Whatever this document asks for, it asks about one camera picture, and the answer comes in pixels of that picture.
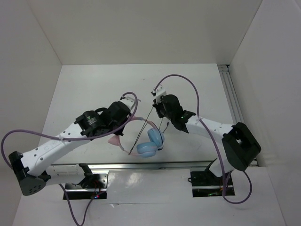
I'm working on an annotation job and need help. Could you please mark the thin black headphone cable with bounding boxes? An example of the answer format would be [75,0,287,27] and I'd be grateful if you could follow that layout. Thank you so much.
[128,107,170,156]

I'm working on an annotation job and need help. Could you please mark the pink blue cat-ear headphones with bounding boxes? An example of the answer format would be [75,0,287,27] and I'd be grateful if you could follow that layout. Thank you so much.
[108,116,165,158]

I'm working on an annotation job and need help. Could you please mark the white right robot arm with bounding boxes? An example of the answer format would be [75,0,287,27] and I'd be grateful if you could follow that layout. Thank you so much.
[153,94,261,185]

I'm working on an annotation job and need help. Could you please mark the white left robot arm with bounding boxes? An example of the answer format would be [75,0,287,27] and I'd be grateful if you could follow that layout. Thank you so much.
[9,98,136,196]

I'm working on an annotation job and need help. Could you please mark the white front cover plate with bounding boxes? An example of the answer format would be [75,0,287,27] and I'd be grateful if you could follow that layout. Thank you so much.
[107,169,192,204]

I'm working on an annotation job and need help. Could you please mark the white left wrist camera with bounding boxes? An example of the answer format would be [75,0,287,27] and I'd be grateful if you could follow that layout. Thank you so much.
[119,97,141,110]

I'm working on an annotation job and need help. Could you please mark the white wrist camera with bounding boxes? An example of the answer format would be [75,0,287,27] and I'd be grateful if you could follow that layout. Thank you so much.
[119,97,141,110]
[151,85,166,104]

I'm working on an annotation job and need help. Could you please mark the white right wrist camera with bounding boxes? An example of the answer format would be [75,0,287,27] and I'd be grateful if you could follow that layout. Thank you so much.
[151,85,166,104]

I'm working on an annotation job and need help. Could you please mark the aluminium front rail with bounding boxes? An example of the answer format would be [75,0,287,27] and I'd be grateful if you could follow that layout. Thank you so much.
[47,160,217,171]

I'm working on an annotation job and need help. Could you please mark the aluminium rail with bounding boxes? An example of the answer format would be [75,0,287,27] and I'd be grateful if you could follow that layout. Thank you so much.
[47,160,217,171]
[218,65,261,171]

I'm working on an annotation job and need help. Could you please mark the aluminium right side rail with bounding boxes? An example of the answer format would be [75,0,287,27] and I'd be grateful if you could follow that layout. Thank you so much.
[218,65,261,171]

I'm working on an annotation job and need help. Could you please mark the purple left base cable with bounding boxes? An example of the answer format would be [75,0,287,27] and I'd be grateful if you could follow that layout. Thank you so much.
[58,183,106,226]

